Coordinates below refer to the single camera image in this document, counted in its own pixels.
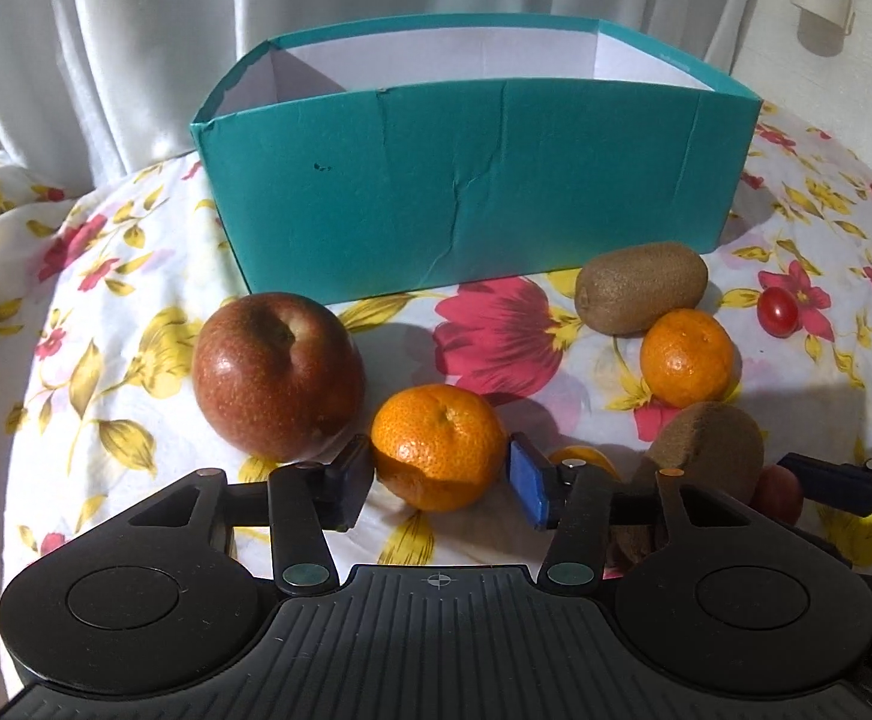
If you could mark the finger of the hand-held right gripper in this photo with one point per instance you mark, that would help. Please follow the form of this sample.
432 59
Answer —
833 481

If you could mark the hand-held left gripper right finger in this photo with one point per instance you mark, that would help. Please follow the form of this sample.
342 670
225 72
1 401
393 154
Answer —
526 489

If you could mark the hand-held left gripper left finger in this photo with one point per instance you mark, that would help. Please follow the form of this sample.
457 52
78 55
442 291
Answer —
350 481

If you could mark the red cherry tomato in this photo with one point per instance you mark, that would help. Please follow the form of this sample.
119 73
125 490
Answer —
779 493
778 312

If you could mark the orange cherry tomato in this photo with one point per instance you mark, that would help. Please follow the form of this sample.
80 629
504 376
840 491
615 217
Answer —
586 456

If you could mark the orange mandarin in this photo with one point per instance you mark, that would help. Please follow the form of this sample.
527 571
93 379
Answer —
436 439
687 356

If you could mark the brown kiwi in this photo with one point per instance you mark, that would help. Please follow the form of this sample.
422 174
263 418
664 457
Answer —
713 446
642 286

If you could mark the red apple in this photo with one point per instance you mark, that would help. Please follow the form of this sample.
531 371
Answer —
275 379

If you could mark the teal cardboard box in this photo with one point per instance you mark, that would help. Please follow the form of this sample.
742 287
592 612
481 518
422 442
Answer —
443 187

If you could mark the floral tablecloth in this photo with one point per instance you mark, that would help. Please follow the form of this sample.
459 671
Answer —
106 277

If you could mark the white curtain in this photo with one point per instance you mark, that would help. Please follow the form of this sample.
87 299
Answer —
106 52

